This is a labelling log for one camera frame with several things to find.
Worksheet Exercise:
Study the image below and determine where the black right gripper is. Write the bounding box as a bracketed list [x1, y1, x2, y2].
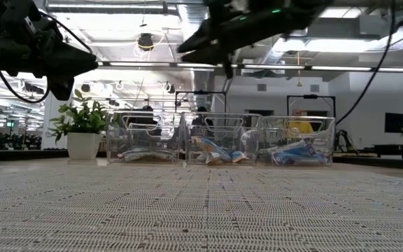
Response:
[176, 0, 293, 67]

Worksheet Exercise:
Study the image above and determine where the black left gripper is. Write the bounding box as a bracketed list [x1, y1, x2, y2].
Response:
[0, 0, 99, 102]

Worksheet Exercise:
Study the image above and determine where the blue silver-backed granola bar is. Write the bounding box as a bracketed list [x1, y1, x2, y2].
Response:
[270, 143, 330, 166]
[258, 139, 307, 155]
[191, 135, 234, 162]
[229, 150, 250, 164]
[117, 152, 176, 163]
[119, 146, 169, 157]

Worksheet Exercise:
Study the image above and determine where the long ceiling light strip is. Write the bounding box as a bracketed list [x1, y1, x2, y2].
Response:
[96, 61, 403, 74]

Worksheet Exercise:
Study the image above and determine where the green plant in white pot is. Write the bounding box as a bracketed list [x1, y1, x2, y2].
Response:
[47, 89, 110, 165]

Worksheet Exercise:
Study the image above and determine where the person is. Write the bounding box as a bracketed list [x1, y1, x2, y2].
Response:
[127, 104, 162, 137]
[191, 106, 215, 127]
[288, 108, 315, 134]

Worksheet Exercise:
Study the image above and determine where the clear plastic bin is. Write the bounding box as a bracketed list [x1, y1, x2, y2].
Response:
[183, 112, 262, 165]
[257, 115, 336, 167]
[106, 111, 183, 165]

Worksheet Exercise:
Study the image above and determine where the grey woven placemat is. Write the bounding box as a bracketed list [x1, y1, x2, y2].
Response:
[0, 164, 403, 252]

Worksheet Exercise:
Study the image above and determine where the black tripod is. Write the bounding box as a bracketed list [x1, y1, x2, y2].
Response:
[334, 128, 355, 154]

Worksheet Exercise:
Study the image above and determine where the black monitor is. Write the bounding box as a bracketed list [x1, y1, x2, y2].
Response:
[384, 112, 403, 134]

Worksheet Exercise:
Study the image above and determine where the black background desk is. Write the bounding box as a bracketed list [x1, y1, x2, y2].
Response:
[371, 142, 403, 160]

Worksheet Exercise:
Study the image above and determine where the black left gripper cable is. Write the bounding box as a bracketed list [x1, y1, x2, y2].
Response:
[0, 68, 52, 104]

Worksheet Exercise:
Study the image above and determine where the black background rig frame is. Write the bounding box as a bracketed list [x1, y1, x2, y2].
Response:
[174, 90, 228, 115]
[286, 94, 337, 122]

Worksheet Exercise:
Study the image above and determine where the black overhead camera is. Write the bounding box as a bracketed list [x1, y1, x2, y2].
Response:
[137, 32, 155, 52]

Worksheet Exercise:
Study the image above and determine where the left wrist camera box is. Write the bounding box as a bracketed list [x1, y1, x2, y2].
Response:
[17, 0, 47, 41]

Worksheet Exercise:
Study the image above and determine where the black aluminium rig frame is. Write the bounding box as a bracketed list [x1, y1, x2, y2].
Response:
[0, 149, 403, 172]

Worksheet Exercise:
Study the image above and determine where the long black right arm cable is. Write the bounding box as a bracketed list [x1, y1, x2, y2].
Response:
[334, 0, 398, 127]

